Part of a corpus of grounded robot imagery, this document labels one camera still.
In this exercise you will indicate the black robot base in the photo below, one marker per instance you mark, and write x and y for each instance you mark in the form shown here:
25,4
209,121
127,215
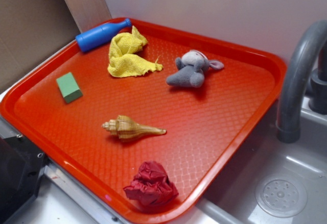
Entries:
22,167

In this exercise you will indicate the grey faucet spout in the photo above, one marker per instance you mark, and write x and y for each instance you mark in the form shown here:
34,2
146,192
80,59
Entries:
303,62

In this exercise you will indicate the yellow cloth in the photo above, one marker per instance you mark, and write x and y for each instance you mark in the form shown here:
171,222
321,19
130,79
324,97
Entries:
123,56

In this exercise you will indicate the red plastic tray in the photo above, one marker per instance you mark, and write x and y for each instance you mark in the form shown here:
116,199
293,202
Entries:
205,126

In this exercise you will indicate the dark grey faucet handle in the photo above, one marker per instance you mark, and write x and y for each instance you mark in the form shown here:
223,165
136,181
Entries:
318,83

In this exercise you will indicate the tan spiral seashell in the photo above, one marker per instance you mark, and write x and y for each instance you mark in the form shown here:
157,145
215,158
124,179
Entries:
127,130

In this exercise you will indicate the grey plush mouse toy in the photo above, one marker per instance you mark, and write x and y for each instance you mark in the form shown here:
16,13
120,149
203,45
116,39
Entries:
192,67

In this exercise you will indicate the green block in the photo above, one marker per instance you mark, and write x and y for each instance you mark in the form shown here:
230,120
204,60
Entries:
69,88

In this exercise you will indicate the blue plastic bottle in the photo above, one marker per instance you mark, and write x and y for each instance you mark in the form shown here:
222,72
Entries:
100,35

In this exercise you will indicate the brown cardboard panel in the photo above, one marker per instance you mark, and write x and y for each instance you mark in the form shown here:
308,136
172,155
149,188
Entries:
33,30

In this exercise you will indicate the grey plastic sink basin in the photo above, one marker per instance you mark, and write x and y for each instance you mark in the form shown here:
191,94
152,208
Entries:
267,181

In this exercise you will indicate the crumpled red cloth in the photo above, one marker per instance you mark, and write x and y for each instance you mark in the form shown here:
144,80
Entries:
151,185

